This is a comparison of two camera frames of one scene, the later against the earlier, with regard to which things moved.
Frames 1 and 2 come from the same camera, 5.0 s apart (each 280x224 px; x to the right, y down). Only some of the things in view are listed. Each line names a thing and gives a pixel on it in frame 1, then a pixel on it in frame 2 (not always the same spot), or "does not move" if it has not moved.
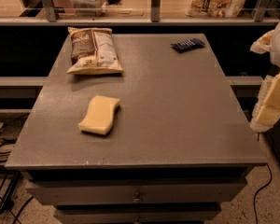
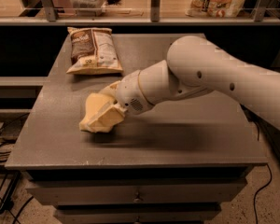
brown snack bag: [93, 51] does not move
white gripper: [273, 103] → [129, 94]
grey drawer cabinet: [179, 147] does not move
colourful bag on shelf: [217, 1] does not move
